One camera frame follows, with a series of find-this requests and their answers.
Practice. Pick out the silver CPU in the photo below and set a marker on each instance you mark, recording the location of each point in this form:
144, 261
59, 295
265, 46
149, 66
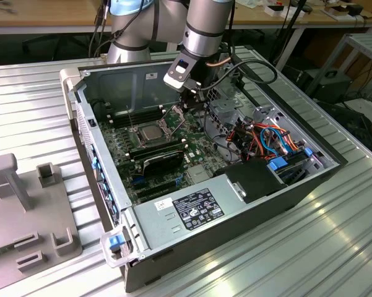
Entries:
151, 133

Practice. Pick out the black CPU socket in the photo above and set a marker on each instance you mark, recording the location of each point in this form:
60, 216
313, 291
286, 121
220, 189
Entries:
136, 133

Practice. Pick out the small black device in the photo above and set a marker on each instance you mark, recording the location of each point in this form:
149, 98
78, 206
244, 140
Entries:
356, 10

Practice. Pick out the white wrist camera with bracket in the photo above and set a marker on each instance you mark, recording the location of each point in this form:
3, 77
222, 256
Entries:
176, 81

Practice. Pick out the metal shelf frame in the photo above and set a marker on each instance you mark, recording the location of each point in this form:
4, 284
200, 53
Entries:
368, 41

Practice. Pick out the small blue clip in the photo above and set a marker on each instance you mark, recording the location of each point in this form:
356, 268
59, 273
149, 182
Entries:
308, 152

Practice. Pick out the silver drive cage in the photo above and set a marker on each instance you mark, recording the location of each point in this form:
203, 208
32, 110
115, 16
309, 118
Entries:
223, 106

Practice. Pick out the black expansion slot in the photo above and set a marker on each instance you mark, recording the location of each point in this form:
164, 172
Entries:
156, 194
158, 186

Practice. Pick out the thin metal locking lever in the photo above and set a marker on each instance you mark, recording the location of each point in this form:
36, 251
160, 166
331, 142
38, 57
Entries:
130, 117

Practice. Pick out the white box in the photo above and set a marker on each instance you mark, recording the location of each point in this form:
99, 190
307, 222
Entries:
294, 14

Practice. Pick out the black plastic shroud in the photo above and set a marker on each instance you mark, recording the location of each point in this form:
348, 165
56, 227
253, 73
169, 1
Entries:
253, 182

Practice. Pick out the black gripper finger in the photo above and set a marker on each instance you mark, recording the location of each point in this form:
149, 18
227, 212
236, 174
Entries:
201, 99
185, 100

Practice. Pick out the clear latch with blue clip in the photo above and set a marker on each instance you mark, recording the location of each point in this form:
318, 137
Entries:
116, 242

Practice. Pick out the blue expansion slot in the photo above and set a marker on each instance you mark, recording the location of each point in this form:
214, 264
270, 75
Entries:
138, 181

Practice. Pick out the blue disk carrier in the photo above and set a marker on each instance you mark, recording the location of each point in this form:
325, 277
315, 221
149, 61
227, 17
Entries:
278, 164

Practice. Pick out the green motherboard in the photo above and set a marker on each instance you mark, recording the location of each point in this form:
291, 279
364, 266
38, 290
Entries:
204, 148

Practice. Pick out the wooden desk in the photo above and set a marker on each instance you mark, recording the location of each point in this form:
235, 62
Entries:
43, 14

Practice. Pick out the silver power supply unit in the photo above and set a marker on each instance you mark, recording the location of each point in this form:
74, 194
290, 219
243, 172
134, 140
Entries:
161, 222

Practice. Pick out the grey parts rack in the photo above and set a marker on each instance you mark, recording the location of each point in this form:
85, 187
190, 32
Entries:
34, 216

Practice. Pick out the silver metal bracket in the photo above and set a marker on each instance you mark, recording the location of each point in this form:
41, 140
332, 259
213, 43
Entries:
270, 116

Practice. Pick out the black RAM slot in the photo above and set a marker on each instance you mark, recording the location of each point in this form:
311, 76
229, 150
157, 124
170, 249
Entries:
127, 122
123, 115

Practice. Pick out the silver chipset heatsink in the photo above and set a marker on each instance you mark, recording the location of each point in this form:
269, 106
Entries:
199, 173

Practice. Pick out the black graphics card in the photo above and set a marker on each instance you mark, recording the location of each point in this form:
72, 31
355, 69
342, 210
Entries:
164, 164

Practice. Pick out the brown cardboard box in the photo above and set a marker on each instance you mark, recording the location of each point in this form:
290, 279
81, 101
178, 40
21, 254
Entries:
335, 12

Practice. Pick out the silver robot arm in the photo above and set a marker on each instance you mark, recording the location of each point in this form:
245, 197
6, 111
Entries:
204, 31

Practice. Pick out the open grey PC case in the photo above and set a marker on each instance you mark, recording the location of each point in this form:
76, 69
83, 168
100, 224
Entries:
219, 238

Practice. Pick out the black RAM stick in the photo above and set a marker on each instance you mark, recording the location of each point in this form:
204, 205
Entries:
158, 153

